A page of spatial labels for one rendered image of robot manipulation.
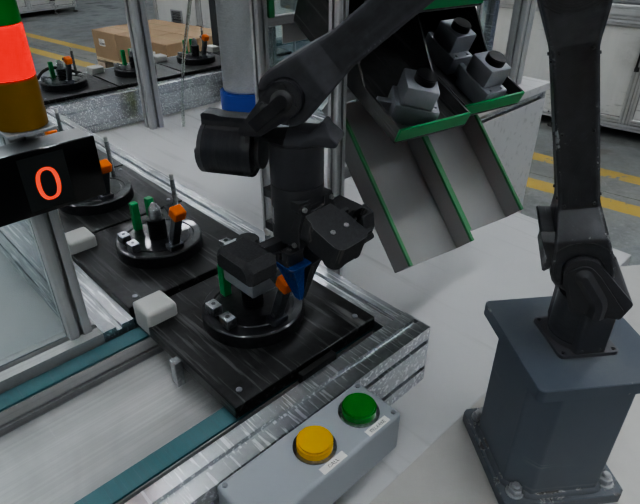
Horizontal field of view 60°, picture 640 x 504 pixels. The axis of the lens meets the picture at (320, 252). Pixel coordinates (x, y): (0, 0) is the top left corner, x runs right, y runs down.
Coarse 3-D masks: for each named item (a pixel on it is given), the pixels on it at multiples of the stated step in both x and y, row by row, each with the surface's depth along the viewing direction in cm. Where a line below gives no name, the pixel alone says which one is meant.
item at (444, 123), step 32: (320, 0) 77; (352, 0) 87; (320, 32) 80; (416, 32) 81; (384, 64) 83; (416, 64) 83; (384, 96) 78; (448, 96) 80; (384, 128) 74; (416, 128) 73; (448, 128) 78
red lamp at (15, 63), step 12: (0, 36) 51; (12, 36) 52; (24, 36) 53; (0, 48) 52; (12, 48) 52; (24, 48) 53; (0, 60) 52; (12, 60) 53; (24, 60) 54; (0, 72) 52; (12, 72) 53; (24, 72) 54
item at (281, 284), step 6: (276, 276) 69; (282, 276) 67; (276, 282) 67; (282, 282) 66; (282, 288) 67; (288, 288) 66; (276, 294) 69; (282, 294) 68; (288, 294) 69; (276, 300) 70; (282, 300) 69; (276, 306) 70; (282, 306) 70; (276, 312) 71; (282, 312) 71; (276, 318) 72
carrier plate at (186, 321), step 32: (192, 288) 82; (320, 288) 82; (192, 320) 76; (320, 320) 76; (352, 320) 76; (192, 352) 71; (224, 352) 71; (256, 352) 71; (288, 352) 71; (320, 352) 71; (224, 384) 66; (256, 384) 66; (288, 384) 68
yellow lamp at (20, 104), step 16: (32, 80) 55; (0, 96) 54; (16, 96) 54; (32, 96) 55; (0, 112) 55; (16, 112) 55; (32, 112) 56; (0, 128) 56; (16, 128) 55; (32, 128) 56
